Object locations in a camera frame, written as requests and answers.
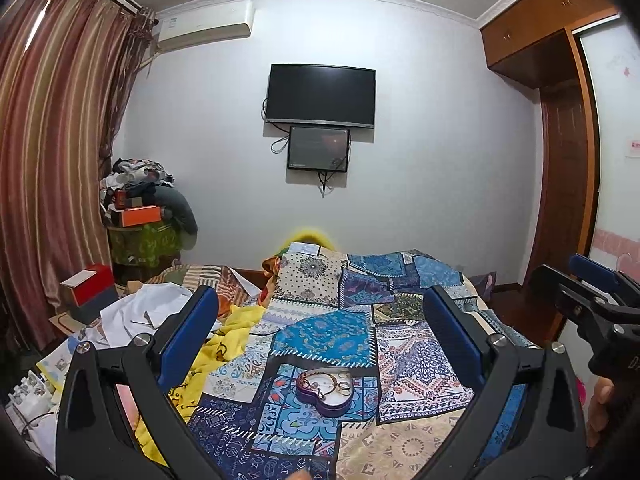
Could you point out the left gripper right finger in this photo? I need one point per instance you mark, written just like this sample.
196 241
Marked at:
524 421

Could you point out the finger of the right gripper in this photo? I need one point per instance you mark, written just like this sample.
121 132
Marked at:
623 288
572 297

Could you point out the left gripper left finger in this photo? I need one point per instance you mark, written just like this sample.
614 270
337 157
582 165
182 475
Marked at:
93 437

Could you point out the purple heart-shaped tin box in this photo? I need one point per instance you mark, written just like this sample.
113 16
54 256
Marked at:
328 389

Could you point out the right hand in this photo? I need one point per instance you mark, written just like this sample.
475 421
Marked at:
597 415

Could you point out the white crumpled cloth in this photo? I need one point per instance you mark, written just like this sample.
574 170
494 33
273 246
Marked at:
140 313

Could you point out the red white box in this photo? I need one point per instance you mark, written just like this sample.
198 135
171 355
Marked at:
86 284

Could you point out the yellow cloth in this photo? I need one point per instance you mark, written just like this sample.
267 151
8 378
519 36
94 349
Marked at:
226 344

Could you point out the striped brown pillow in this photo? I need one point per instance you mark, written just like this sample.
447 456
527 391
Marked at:
232 286

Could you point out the green patterned cloth pile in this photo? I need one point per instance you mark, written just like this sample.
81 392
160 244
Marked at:
144 245

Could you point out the patchwork blue bedspread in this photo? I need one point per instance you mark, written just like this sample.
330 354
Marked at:
364 313

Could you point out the orange box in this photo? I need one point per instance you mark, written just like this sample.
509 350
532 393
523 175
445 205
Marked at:
127 218

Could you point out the grey cushion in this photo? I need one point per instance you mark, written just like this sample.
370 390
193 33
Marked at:
181 214

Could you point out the wooden wardrobe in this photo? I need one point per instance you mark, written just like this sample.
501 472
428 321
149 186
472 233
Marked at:
532 42

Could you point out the red striped curtain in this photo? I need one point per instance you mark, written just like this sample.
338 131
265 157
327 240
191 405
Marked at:
67 71

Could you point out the white air conditioner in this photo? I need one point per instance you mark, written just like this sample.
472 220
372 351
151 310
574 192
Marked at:
233 20

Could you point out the small black wall monitor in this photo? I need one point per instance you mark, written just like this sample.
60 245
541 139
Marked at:
323 149

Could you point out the black wall television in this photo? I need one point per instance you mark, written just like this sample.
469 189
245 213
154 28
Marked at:
310 94

